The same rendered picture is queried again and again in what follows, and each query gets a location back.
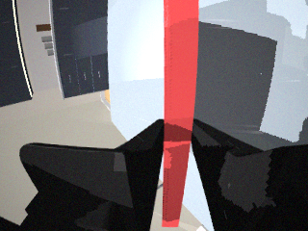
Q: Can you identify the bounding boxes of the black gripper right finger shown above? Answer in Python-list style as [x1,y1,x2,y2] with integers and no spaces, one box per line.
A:
[192,119,308,231]

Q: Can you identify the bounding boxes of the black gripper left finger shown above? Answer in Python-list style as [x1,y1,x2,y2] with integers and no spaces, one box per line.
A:
[19,119,163,231]

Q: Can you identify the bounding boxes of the red rectangular lid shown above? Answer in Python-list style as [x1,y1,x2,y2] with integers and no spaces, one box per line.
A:
[163,0,199,227]

